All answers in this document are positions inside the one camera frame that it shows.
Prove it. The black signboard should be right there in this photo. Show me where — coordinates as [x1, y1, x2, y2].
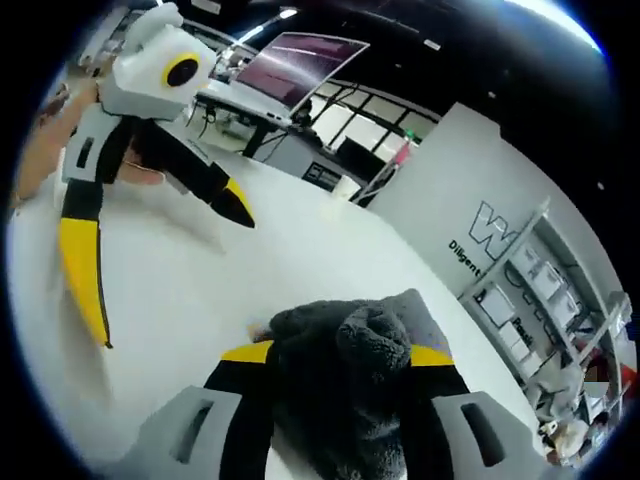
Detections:
[302, 160, 342, 191]

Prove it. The pink flag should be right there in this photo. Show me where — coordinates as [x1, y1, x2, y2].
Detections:
[392, 138, 417, 169]

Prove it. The person's left hand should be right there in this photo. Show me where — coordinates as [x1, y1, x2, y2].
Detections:
[41, 81, 167, 188]

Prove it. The grey metal shelving rack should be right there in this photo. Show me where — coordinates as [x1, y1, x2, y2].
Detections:
[457, 197, 634, 454]

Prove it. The black monitor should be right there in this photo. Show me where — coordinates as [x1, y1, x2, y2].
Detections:
[333, 135, 389, 184]

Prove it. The row of white storage bins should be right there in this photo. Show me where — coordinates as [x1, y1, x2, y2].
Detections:
[479, 239, 586, 361]

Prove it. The grey towel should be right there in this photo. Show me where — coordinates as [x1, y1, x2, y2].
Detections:
[247, 288, 454, 480]

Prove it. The white paper cup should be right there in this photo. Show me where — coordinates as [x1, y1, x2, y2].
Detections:
[333, 174, 365, 202]

